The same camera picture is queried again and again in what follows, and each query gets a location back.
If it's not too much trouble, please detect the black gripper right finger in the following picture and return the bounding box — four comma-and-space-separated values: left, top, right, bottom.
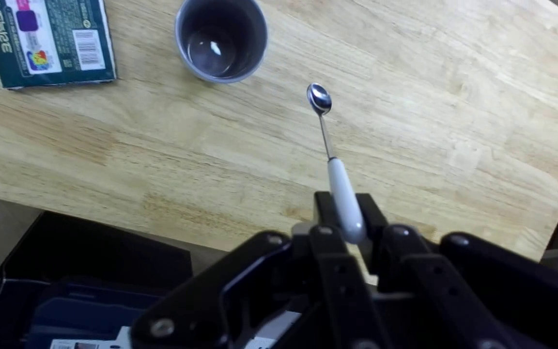
354, 191, 558, 349

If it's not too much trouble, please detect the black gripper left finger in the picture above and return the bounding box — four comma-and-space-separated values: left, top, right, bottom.
129, 189, 391, 349

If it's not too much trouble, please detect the white handled metal spoon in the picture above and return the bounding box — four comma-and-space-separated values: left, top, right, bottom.
304, 81, 368, 245

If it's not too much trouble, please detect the white mug with grey interior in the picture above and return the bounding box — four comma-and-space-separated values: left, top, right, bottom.
172, 0, 271, 84

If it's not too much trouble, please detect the blue item in bin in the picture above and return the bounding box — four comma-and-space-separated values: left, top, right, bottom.
21, 276, 164, 349

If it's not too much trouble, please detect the teal card box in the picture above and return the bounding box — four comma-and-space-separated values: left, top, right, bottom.
0, 0, 120, 90

